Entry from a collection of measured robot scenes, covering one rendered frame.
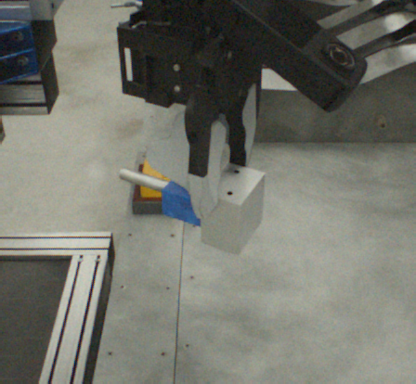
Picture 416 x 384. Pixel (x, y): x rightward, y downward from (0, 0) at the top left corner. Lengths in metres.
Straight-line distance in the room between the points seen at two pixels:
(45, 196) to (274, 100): 1.44
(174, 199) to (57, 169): 1.78
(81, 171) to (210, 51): 1.85
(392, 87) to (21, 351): 0.95
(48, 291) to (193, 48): 1.13
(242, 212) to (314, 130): 0.38
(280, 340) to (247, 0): 0.32
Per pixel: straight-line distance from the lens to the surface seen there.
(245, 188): 0.45
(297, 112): 0.79
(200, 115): 0.38
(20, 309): 1.42
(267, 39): 0.37
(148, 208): 0.67
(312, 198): 0.71
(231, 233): 0.46
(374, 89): 0.80
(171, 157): 0.43
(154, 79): 0.41
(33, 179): 2.21
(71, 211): 2.01
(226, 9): 0.37
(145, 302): 0.58
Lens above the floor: 1.23
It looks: 36 degrees down
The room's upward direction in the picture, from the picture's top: straight up
